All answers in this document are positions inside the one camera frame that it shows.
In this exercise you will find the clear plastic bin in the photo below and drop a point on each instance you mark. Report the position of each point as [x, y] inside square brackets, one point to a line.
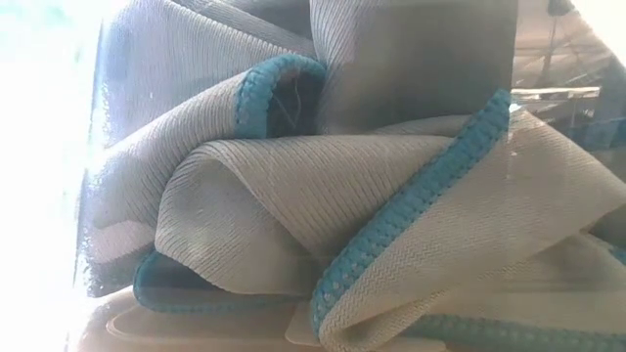
[195, 327]

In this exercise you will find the light blue teal-edged towel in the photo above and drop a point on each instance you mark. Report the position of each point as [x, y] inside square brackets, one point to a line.
[171, 88]
[293, 195]
[489, 220]

